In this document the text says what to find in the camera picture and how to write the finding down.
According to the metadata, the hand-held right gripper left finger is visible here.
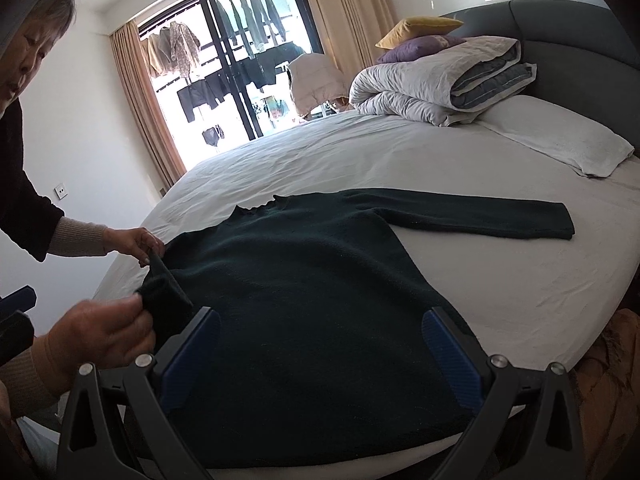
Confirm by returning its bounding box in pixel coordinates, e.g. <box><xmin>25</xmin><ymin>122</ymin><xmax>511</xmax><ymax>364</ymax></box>
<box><xmin>56</xmin><ymin>306</ymin><xmax>222</xmax><ymax>480</ymax></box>

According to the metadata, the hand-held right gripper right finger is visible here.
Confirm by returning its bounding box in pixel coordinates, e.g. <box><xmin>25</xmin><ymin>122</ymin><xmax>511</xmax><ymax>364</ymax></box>
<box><xmin>421</xmin><ymin>306</ymin><xmax>586</xmax><ymax>480</ymax></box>

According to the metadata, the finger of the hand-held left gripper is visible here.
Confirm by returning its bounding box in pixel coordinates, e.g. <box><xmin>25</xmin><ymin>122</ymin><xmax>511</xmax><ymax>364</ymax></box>
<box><xmin>0</xmin><ymin>285</ymin><xmax>38</xmax><ymax>315</ymax></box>
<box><xmin>0</xmin><ymin>311</ymin><xmax>36</xmax><ymax>367</ymax></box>

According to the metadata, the dark green sweater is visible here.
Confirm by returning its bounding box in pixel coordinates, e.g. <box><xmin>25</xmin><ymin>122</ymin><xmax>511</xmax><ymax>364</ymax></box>
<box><xmin>136</xmin><ymin>187</ymin><xmax>576</xmax><ymax>468</ymax></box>

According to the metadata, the person's right forearm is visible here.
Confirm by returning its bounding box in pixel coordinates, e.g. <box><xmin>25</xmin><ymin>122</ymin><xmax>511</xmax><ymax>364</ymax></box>
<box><xmin>0</xmin><ymin>344</ymin><xmax>68</xmax><ymax>421</ymax></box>

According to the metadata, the person's left forearm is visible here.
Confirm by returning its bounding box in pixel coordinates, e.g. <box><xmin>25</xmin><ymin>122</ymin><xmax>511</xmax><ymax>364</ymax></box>
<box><xmin>30</xmin><ymin>195</ymin><xmax>110</xmax><ymax>263</ymax></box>

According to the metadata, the row of hanging clothes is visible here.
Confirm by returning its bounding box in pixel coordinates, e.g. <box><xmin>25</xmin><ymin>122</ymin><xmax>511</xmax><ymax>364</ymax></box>
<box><xmin>142</xmin><ymin>0</ymin><xmax>306</xmax><ymax>148</ymax></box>

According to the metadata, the person's right hand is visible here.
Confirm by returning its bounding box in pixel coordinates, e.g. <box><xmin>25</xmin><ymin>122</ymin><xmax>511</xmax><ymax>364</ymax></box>
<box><xmin>42</xmin><ymin>294</ymin><xmax>157</xmax><ymax>386</ymax></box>

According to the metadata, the person's left hand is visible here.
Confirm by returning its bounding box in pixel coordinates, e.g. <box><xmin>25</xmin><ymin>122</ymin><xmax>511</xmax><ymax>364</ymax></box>
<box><xmin>102</xmin><ymin>226</ymin><xmax>166</xmax><ymax>267</ymax></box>

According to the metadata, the person's dark cardigan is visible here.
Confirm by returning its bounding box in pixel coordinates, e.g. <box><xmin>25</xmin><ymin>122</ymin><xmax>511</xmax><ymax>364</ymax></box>
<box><xmin>0</xmin><ymin>95</ymin><xmax>66</xmax><ymax>263</ymax></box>

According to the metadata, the brown patterned cloth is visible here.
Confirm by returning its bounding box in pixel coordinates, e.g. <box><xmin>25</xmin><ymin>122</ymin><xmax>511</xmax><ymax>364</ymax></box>
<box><xmin>570</xmin><ymin>307</ymin><xmax>640</xmax><ymax>480</ymax></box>

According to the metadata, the bed with white sheet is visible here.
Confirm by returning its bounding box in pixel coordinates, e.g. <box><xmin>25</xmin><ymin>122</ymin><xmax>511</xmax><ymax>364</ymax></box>
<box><xmin>92</xmin><ymin>95</ymin><xmax>640</xmax><ymax>480</ymax></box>

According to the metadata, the beige curtain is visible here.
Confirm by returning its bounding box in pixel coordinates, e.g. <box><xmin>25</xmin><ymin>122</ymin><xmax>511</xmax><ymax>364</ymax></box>
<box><xmin>109</xmin><ymin>22</ymin><xmax>188</xmax><ymax>173</ymax></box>
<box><xmin>295</xmin><ymin>0</ymin><xmax>401</xmax><ymax>96</ymax></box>

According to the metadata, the white pillow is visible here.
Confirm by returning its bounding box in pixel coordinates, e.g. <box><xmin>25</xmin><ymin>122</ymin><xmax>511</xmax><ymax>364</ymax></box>
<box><xmin>480</xmin><ymin>94</ymin><xmax>636</xmax><ymax>178</ymax></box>

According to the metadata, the person's head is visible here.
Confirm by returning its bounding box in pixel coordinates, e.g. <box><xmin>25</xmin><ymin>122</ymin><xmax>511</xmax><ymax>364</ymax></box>
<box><xmin>0</xmin><ymin>0</ymin><xmax>76</xmax><ymax>116</ymax></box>

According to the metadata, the folded grey white quilt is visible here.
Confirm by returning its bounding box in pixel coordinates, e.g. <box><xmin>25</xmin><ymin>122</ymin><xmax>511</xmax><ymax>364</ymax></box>
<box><xmin>348</xmin><ymin>36</ymin><xmax>538</xmax><ymax>127</ymax></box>

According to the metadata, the black framed glass door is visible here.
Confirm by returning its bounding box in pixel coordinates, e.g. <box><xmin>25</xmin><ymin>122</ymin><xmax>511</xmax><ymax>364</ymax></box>
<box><xmin>135</xmin><ymin>0</ymin><xmax>326</xmax><ymax>171</ymax></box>

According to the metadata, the beige puffer jacket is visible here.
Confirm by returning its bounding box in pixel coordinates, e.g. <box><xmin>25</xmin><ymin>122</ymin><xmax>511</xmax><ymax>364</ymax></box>
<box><xmin>286</xmin><ymin>53</ymin><xmax>349</xmax><ymax>120</ymax></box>

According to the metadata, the purple cushion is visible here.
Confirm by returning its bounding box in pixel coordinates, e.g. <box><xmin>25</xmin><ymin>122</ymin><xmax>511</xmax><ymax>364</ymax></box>
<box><xmin>376</xmin><ymin>35</ymin><xmax>468</xmax><ymax>65</ymax></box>

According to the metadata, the yellow cushion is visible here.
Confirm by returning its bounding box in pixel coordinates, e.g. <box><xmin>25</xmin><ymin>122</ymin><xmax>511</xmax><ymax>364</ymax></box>
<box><xmin>375</xmin><ymin>16</ymin><xmax>465</xmax><ymax>50</ymax></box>

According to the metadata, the grey padded headboard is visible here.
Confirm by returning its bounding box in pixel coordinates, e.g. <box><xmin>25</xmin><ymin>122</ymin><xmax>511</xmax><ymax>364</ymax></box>
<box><xmin>440</xmin><ymin>0</ymin><xmax>640</xmax><ymax>161</ymax></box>

